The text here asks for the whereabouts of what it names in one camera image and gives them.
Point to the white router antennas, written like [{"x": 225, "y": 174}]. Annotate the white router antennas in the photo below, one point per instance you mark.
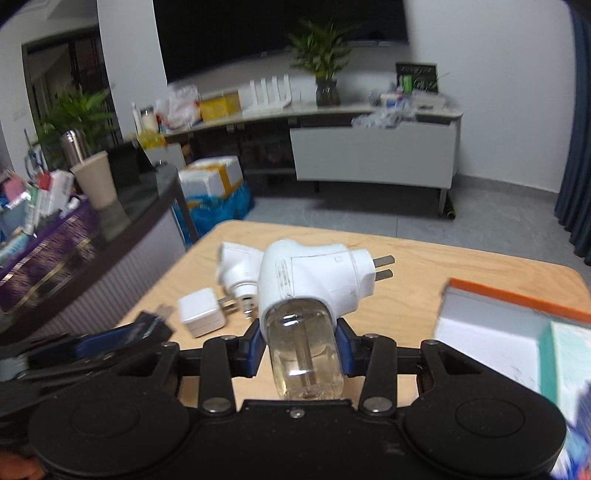
[{"x": 268, "y": 97}]

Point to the steel thermos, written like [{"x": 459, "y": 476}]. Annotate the steel thermos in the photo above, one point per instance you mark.
[{"x": 74, "y": 147}]

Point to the white foam box yellow tape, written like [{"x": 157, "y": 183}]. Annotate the white foam box yellow tape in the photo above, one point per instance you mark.
[{"x": 210, "y": 177}]

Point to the black green sign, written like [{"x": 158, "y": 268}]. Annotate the black green sign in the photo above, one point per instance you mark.
[{"x": 417, "y": 77}]

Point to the white plug-in heater device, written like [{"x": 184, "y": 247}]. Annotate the white plug-in heater device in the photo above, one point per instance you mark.
[{"x": 238, "y": 272}]

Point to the dark blue curtain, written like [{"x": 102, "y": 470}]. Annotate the dark blue curtain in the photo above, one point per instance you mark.
[{"x": 577, "y": 161}]

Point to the white mosquito repellent plug-in bottle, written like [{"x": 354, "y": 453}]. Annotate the white mosquito repellent plug-in bottle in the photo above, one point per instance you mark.
[{"x": 304, "y": 281}]

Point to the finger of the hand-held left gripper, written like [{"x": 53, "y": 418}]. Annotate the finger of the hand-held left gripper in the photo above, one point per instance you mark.
[
  {"x": 101, "y": 344},
  {"x": 60, "y": 374}
]

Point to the blue bag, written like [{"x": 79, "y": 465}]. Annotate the blue bag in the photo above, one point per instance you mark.
[{"x": 217, "y": 210}]

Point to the black glass counter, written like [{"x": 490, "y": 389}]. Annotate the black glass counter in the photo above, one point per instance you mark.
[{"x": 134, "y": 207}]

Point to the purple patterned box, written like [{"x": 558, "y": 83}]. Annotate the purple patterned box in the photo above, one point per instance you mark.
[{"x": 46, "y": 258}]

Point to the white plastic bag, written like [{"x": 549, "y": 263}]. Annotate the white plastic bag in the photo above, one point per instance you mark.
[{"x": 178, "y": 108}]

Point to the white orange-edged cardboard box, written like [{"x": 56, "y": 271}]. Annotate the white orange-edged cardboard box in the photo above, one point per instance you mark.
[{"x": 489, "y": 341}]

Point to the black box on counter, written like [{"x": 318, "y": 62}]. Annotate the black box on counter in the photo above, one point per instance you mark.
[{"x": 129, "y": 164}]

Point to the person's left hand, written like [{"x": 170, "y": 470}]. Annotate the person's left hand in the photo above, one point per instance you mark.
[{"x": 21, "y": 468}]

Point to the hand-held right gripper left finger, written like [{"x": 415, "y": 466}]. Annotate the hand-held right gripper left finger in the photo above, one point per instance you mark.
[{"x": 253, "y": 348}]

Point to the clear plastic packets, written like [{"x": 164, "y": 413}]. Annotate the clear plastic packets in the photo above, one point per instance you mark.
[{"x": 383, "y": 119}]

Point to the white long cabinet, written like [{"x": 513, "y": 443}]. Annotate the white long cabinet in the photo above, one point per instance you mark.
[{"x": 369, "y": 157}]

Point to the teal box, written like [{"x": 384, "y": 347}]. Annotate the teal box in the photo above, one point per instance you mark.
[{"x": 568, "y": 364}]

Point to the plant in glass vase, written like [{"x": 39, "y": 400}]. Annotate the plant in glass vase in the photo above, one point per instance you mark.
[{"x": 325, "y": 69}]

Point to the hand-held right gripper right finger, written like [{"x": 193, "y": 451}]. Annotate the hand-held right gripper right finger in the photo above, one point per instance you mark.
[{"x": 346, "y": 346}]

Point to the green plant in beige pot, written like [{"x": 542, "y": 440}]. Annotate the green plant in beige pot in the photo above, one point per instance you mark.
[{"x": 94, "y": 180}]

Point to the white charger adapter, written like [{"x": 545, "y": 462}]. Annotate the white charger adapter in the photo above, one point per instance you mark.
[{"x": 199, "y": 314}]

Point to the black television screen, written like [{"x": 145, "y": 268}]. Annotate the black television screen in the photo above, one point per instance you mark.
[{"x": 277, "y": 32}]

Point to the white jar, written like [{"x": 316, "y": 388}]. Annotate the white jar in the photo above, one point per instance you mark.
[{"x": 148, "y": 121}]

